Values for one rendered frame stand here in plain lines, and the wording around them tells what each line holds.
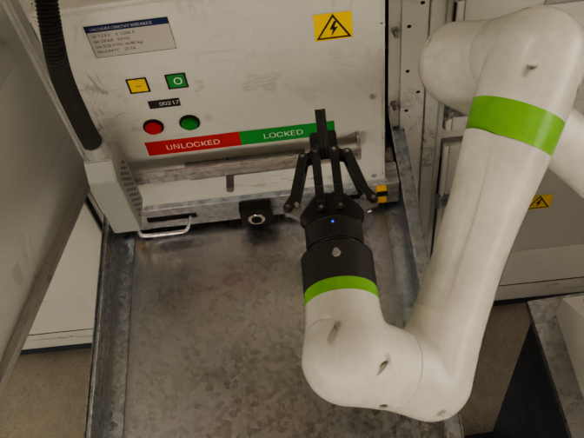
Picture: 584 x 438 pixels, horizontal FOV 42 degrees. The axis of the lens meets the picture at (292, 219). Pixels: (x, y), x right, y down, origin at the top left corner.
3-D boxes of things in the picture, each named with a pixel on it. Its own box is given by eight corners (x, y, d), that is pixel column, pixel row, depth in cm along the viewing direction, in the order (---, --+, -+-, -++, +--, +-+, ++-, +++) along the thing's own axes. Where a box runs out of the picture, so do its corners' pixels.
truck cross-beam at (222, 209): (399, 201, 146) (399, 182, 141) (119, 232, 148) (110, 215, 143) (394, 180, 148) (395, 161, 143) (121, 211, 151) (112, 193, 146)
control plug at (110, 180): (142, 231, 131) (111, 169, 116) (114, 235, 131) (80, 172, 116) (143, 195, 135) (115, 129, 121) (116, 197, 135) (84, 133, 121)
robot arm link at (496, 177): (444, 125, 98) (507, 130, 89) (507, 155, 105) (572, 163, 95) (353, 394, 98) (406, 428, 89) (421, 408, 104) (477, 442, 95)
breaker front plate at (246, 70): (383, 188, 142) (383, -23, 103) (128, 216, 144) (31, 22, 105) (382, 182, 143) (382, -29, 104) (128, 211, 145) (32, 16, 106)
